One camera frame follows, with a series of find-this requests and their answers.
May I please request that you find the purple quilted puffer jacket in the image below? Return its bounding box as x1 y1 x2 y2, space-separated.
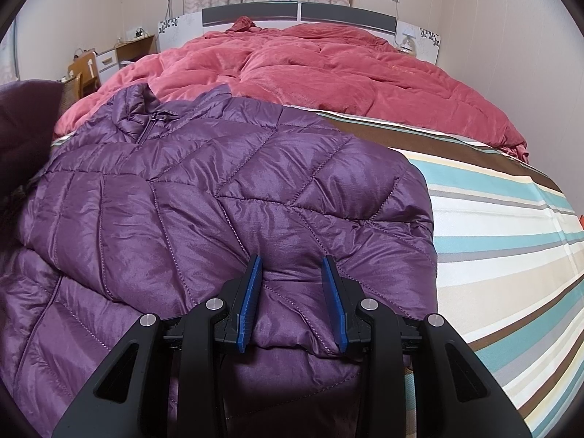
0 83 439 438

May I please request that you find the grey and white headboard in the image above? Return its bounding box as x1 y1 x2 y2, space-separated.
157 2 441 62

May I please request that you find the striped bed sheet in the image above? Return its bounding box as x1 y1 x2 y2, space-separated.
50 109 584 438

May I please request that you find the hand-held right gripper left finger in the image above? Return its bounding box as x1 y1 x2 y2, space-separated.
51 254 263 438

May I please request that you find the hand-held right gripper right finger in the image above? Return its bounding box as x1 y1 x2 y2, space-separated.
322 256 532 438

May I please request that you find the wooden nightstand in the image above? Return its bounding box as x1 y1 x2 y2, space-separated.
114 34 158 67

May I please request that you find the dark purple cloth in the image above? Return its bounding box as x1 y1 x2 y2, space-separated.
0 80 65 201

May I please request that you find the white bedside lamp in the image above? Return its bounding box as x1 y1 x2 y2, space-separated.
395 25 418 55

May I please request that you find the white drawer cabinet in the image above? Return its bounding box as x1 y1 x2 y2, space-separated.
93 48 122 74

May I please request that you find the red comforter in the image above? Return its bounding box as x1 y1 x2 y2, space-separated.
52 16 530 162

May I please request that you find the wooden chair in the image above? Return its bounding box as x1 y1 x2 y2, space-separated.
57 50 103 101

